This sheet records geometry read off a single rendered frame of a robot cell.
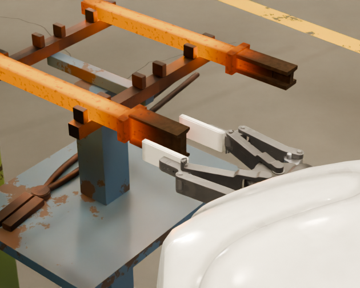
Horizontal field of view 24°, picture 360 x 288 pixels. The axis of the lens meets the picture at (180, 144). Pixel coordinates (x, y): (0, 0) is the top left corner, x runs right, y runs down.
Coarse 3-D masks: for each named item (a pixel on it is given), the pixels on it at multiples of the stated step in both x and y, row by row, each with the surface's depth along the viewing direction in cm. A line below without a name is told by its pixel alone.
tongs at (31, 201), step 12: (156, 96) 167; (168, 96) 166; (156, 108) 162; (72, 156) 148; (60, 168) 145; (48, 180) 142; (60, 180) 142; (24, 192) 139; (36, 192) 139; (48, 192) 139; (12, 204) 136; (24, 204) 137; (36, 204) 136; (0, 216) 134; (12, 216) 134; (24, 216) 134; (12, 228) 132
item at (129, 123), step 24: (0, 72) 122; (24, 72) 120; (48, 96) 117; (72, 96) 114; (96, 96) 114; (96, 120) 112; (120, 120) 108; (144, 120) 107; (168, 120) 107; (168, 144) 106
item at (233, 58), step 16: (96, 0) 141; (112, 16) 137; (128, 16) 136; (144, 16) 136; (144, 32) 134; (160, 32) 132; (176, 32) 131; (192, 32) 131; (208, 48) 126; (224, 48) 126; (240, 48) 125; (224, 64) 126; (240, 64) 125; (256, 64) 122; (272, 64) 121; (288, 64) 121; (272, 80) 122; (288, 80) 121
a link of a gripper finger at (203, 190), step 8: (176, 176) 98; (184, 176) 98; (192, 176) 98; (184, 184) 98; (192, 184) 98; (200, 184) 97; (208, 184) 97; (216, 184) 97; (184, 192) 99; (192, 192) 98; (200, 192) 97; (208, 192) 97; (216, 192) 96; (224, 192) 96; (232, 192) 96; (200, 200) 98; (208, 200) 97
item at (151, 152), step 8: (144, 144) 104; (152, 144) 103; (144, 152) 105; (152, 152) 104; (160, 152) 103; (168, 152) 102; (176, 152) 102; (144, 160) 106; (152, 160) 105; (176, 160) 102
